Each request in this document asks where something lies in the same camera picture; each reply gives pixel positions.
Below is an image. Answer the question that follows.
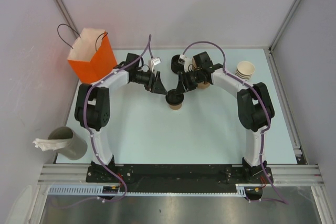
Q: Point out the aluminium frame rail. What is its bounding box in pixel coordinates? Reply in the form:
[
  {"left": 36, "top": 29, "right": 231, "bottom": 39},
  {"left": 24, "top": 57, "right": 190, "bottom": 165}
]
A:
[{"left": 269, "top": 165, "right": 324, "bottom": 186}]

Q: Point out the stack of black lids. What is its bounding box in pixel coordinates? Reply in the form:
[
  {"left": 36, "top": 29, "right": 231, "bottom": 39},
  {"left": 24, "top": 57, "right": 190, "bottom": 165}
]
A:
[{"left": 171, "top": 55, "right": 184, "bottom": 74}]

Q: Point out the white crumpled cloth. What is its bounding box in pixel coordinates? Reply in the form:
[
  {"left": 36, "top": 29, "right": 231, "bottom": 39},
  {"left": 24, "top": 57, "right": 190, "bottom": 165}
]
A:
[{"left": 33, "top": 138, "right": 70, "bottom": 151}]

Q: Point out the white slotted cable duct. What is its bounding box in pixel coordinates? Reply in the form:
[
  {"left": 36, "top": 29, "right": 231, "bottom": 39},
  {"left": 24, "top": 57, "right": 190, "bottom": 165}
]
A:
[{"left": 48, "top": 185, "right": 246, "bottom": 197}]

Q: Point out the orange paper bag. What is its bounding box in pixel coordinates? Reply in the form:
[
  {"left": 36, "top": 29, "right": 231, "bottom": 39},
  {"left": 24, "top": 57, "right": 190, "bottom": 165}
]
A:
[{"left": 67, "top": 28, "right": 117, "bottom": 84}]

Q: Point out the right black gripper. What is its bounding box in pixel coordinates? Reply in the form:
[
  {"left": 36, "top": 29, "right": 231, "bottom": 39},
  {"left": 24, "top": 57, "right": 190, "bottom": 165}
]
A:
[{"left": 175, "top": 69, "right": 203, "bottom": 95}]

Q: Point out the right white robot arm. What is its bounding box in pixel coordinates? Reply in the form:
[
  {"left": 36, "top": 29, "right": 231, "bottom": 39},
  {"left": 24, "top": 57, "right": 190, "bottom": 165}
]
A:
[{"left": 169, "top": 52, "right": 275, "bottom": 183}]

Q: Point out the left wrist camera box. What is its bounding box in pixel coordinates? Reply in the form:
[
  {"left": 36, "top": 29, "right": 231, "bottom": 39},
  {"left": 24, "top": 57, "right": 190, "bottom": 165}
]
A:
[{"left": 148, "top": 57, "right": 161, "bottom": 72}]

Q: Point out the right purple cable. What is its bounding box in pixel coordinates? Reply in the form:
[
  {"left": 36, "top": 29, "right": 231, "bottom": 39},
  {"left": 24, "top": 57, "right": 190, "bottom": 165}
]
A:
[{"left": 181, "top": 40, "right": 289, "bottom": 205}]

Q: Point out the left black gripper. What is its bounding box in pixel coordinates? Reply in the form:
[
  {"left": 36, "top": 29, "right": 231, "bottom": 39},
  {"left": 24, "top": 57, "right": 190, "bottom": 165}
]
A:
[{"left": 132, "top": 69, "right": 167, "bottom": 95}]

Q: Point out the stack of paper cups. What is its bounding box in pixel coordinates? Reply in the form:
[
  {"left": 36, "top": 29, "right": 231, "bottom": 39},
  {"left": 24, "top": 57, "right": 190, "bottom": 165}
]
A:
[{"left": 235, "top": 61, "right": 256, "bottom": 80}]

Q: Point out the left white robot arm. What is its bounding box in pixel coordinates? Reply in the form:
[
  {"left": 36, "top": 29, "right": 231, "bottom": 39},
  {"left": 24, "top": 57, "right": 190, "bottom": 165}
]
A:
[{"left": 75, "top": 53, "right": 167, "bottom": 182}]

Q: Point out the black plastic cup lid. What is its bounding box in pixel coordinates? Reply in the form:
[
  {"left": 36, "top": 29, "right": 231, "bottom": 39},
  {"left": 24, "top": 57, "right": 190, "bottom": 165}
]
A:
[{"left": 165, "top": 89, "right": 184, "bottom": 106}]

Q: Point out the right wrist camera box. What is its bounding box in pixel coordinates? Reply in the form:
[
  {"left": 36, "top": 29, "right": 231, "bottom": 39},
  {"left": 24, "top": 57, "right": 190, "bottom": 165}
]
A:
[{"left": 177, "top": 54, "right": 193, "bottom": 72}]

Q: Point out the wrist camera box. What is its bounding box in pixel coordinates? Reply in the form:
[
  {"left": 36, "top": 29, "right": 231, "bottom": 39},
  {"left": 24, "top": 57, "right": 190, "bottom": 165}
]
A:
[
  {"left": 177, "top": 54, "right": 193, "bottom": 72},
  {"left": 148, "top": 57, "right": 161, "bottom": 72}
]

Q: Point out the grey tape roll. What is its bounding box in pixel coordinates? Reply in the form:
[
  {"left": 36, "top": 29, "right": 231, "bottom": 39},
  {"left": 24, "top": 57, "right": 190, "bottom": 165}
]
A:
[{"left": 48, "top": 126, "right": 88, "bottom": 160}]

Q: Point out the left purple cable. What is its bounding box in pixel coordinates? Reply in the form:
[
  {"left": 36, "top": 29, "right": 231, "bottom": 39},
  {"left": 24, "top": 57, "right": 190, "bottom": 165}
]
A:
[{"left": 49, "top": 34, "right": 153, "bottom": 209}]

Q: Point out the purple cable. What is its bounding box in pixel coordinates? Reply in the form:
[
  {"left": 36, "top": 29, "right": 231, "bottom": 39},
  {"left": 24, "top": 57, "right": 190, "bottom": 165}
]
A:
[
  {"left": 49, "top": 34, "right": 153, "bottom": 209},
  {"left": 181, "top": 40, "right": 289, "bottom": 205}
]

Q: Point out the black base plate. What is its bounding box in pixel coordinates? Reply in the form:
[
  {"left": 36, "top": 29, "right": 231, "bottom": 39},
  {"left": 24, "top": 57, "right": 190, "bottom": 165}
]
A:
[{"left": 86, "top": 163, "right": 273, "bottom": 193}]

